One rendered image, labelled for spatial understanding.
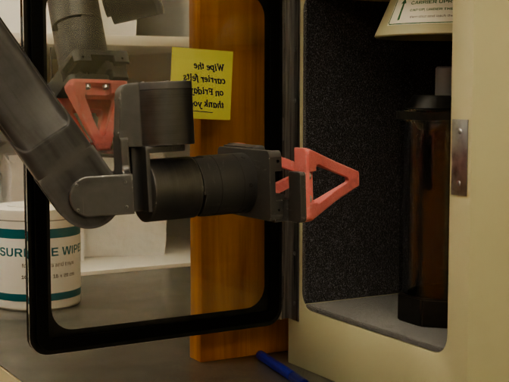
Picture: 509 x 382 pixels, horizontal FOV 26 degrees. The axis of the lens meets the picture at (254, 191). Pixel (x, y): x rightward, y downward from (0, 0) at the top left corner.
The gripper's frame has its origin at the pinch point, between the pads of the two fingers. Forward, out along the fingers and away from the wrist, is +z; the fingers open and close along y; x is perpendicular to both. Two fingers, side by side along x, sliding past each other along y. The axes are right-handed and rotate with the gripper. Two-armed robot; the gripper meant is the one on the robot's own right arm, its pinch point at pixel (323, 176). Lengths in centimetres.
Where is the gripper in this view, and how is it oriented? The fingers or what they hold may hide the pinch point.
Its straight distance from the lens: 109.7
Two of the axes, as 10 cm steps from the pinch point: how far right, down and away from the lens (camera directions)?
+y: -4.9, -0.8, 8.7
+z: 8.7, -0.8, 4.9
